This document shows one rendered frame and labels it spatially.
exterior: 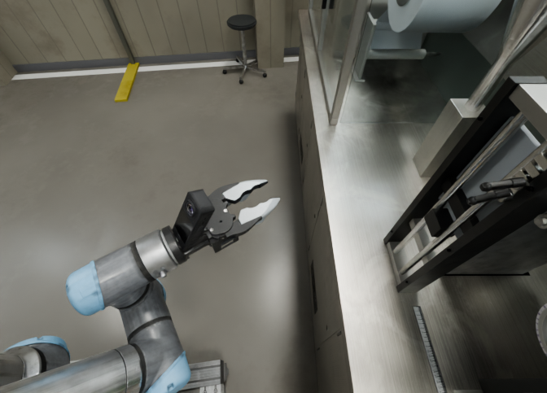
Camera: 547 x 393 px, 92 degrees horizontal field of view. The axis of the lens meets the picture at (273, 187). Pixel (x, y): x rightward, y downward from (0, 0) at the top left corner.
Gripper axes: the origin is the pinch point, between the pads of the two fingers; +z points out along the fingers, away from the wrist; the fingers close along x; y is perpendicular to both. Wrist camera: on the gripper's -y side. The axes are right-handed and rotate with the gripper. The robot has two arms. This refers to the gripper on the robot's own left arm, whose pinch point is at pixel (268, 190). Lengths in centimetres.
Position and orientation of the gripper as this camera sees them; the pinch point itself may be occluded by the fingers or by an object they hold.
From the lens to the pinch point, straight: 50.9
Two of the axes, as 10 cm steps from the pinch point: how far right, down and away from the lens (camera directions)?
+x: 5.4, 7.5, -3.8
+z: 8.4, -4.4, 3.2
